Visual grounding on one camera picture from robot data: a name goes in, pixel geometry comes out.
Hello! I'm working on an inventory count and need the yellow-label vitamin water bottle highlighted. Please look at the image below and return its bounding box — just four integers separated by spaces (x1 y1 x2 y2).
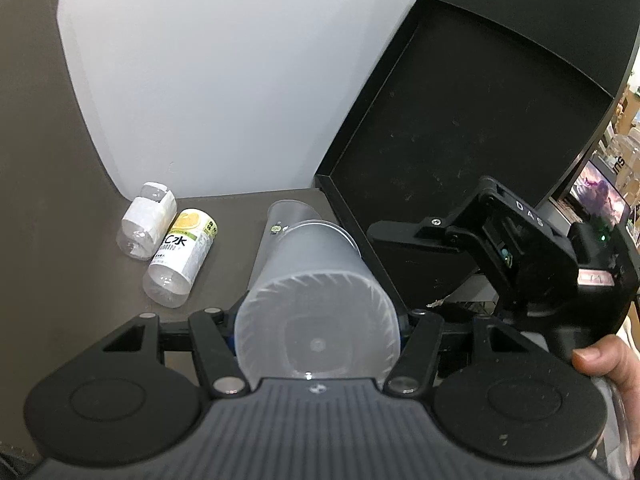
142 208 218 309

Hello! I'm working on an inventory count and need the black tray leaning upright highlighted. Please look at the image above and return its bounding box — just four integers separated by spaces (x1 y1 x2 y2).
316 0 613 315

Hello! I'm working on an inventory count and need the small display screen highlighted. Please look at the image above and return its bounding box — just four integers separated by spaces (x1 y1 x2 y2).
570 160 630 226

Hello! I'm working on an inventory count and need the person's right hand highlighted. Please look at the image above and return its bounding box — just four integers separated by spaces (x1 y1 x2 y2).
572 335 639 411

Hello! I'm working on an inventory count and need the white board backdrop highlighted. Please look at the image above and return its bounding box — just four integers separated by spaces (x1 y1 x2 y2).
58 0 416 197

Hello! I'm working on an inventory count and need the frosted plastic cup with figure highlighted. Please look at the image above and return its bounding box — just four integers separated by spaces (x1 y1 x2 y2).
234 220 400 387

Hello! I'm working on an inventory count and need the frosted plastic cup with pandas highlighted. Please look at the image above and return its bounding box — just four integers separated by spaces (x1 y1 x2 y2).
246 198 326 302

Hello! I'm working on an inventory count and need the white-label clear plastic bottle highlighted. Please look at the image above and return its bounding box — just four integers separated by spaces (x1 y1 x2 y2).
116 182 177 261

